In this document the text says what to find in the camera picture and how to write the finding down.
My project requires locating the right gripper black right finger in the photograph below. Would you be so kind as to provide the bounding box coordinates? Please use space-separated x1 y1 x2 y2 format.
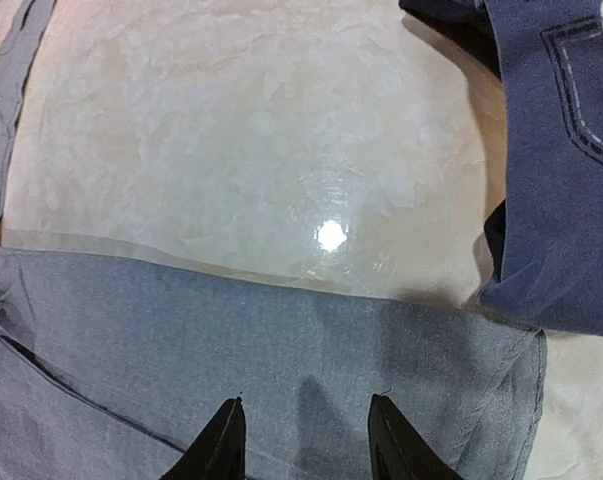
368 394 461 480

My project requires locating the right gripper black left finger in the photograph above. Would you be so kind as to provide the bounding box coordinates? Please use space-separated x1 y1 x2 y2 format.
160 397 246 480

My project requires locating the grey garment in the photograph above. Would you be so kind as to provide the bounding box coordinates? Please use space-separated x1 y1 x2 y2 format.
0 1 547 479

